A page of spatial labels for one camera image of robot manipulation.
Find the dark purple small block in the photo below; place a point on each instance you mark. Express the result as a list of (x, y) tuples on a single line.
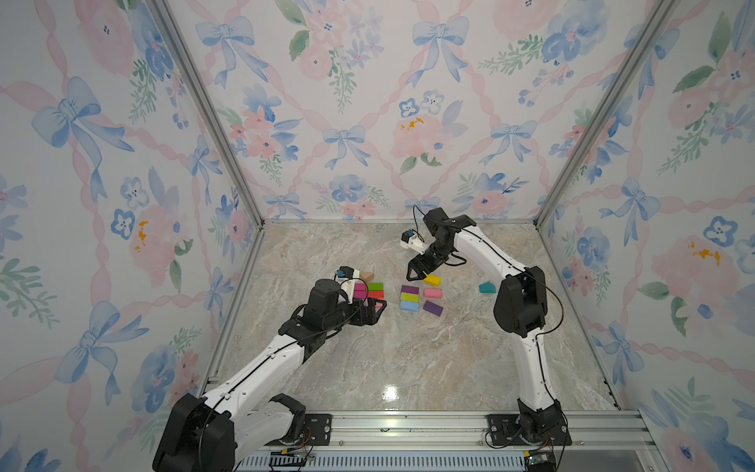
[(408, 289)]

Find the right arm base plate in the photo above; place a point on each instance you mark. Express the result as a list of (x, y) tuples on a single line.
[(513, 430)]

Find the lime green small block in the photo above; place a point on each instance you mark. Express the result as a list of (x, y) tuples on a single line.
[(409, 297)]

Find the teal wedge block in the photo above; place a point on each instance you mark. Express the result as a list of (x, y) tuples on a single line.
[(487, 288)]

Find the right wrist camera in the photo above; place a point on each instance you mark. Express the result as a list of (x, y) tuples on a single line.
[(412, 240)]

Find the corner aluminium post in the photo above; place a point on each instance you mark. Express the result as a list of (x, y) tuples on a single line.
[(630, 65), (167, 24)]

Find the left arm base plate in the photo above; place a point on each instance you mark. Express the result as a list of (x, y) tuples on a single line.
[(315, 428)]

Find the left corner aluminium post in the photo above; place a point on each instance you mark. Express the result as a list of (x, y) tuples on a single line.
[(167, 24)]

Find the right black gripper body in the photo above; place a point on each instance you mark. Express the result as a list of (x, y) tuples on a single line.
[(435, 251)]

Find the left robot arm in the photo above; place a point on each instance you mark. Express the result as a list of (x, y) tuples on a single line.
[(218, 430)]

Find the yellow small block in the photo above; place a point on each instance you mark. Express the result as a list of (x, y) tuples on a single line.
[(432, 280)]

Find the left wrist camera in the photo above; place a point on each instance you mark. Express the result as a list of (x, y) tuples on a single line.
[(347, 277)]

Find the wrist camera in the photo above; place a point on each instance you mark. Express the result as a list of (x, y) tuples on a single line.
[(412, 240), (347, 277)]

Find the light blue rectangular block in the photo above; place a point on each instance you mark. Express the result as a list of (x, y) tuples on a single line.
[(409, 306)]

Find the purple rectangular block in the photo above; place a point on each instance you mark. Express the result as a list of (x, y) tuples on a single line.
[(433, 308)]

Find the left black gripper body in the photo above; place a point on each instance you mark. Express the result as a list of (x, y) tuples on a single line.
[(345, 313)]

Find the right corner aluminium post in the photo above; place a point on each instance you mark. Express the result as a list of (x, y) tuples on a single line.
[(630, 65)]

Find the aluminium front rail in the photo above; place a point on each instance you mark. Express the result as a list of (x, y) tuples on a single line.
[(456, 441)]

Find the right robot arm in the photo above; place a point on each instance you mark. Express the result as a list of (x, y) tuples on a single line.
[(520, 310)]

